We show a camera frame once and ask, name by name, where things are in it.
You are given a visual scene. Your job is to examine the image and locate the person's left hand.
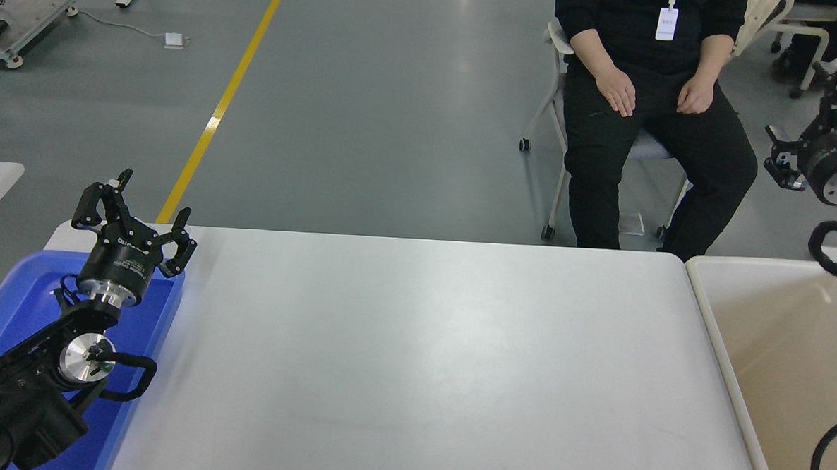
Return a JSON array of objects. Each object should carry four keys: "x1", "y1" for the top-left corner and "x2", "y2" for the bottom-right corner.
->
[{"x1": 676, "y1": 71, "x2": 717, "y2": 116}]

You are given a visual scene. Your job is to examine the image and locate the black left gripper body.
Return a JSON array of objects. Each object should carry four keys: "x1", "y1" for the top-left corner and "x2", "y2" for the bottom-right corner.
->
[{"x1": 77, "y1": 220, "x2": 166, "y2": 304}]

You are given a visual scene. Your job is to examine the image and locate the person's right hand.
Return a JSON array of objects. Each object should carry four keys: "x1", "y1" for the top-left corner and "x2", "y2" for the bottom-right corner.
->
[{"x1": 594, "y1": 65, "x2": 639, "y2": 119}]

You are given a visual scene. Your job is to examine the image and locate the blue lanyard id badge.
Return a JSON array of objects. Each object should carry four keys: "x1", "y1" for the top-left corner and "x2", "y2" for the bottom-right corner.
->
[{"x1": 654, "y1": 0, "x2": 681, "y2": 42}]

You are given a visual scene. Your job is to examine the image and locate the seated person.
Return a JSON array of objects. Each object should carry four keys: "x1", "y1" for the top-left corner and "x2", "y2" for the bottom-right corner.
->
[{"x1": 543, "y1": 0, "x2": 766, "y2": 266}]

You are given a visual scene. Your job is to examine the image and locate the grey office chair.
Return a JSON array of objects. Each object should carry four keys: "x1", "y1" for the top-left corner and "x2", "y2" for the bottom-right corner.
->
[{"x1": 514, "y1": 20, "x2": 698, "y2": 248}]

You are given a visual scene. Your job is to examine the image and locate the large pale bin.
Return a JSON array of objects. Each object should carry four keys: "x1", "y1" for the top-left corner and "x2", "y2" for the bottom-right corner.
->
[{"x1": 675, "y1": 254, "x2": 837, "y2": 470}]

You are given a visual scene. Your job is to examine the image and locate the grey wheeled platform cart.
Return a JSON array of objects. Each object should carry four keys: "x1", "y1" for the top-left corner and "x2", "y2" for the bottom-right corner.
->
[{"x1": 0, "y1": 0, "x2": 78, "y2": 73}]

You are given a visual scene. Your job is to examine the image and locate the white chair with cream back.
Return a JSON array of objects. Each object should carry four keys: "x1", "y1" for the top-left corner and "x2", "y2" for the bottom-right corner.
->
[{"x1": 730, "y1": 0, "x2": 837, "y2": 101}]

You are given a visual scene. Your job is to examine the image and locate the white floor cable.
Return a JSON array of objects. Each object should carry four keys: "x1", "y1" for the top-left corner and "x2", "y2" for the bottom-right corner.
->
[{"x1": 74, "y1": 10, "x2": 167, "y2": 41}]

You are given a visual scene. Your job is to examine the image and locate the blue plastic tray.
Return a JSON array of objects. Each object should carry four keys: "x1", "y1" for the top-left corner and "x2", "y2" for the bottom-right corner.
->
[{"x1": 0, "y1": 248, "x2": 186, "y2": 470}]

